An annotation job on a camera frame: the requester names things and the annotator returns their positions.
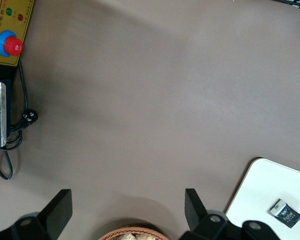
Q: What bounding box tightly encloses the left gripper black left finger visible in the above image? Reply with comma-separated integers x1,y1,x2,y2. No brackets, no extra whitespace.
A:
0,189,73,240

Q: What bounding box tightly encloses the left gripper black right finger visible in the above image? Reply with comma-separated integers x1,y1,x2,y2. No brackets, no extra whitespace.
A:
179,188,228,240

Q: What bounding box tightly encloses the cream plastic tray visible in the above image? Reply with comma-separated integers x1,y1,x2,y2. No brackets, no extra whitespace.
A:
224,156,300,240

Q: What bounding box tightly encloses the round wicker basket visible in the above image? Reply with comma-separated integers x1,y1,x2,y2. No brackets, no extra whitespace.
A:
97,225,171,240

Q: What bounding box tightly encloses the small black snack carton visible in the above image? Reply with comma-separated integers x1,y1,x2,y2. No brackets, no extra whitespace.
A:
267,198,300,229

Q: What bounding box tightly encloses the yellow-panel black control box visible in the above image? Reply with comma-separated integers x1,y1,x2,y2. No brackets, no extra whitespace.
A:
0,0,36,149

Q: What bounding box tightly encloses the black power cable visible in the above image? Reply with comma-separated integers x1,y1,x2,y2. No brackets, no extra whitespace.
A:
0,59,40,181

